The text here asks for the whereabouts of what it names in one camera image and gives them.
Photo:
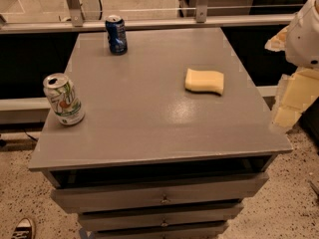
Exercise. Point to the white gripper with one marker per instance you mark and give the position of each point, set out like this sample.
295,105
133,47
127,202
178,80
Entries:
304,40

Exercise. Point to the yellow sponge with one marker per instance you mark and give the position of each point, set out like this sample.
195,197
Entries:
204,81

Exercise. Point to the blue soda can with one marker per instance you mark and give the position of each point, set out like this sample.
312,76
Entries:
115,27

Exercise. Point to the white green 7up can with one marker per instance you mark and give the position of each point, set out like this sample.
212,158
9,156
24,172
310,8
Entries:
65,103

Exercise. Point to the middle grey drawer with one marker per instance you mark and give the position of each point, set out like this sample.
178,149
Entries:
160,216

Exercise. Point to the grey drawer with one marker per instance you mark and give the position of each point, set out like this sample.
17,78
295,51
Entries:
159,193
160,216
187,231

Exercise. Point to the grey drawer cabinet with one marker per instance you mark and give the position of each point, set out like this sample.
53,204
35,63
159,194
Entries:
142,125

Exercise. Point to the bottom grey drawer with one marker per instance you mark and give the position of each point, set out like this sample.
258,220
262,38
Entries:
187,231

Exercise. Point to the grey metal railing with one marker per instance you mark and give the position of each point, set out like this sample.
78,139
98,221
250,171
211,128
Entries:
54,16

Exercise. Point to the top grey drawer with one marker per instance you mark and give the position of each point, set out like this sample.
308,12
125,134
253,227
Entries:
159,193

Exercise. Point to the black white sneaker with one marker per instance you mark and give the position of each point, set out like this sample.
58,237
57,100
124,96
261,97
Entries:
25,229

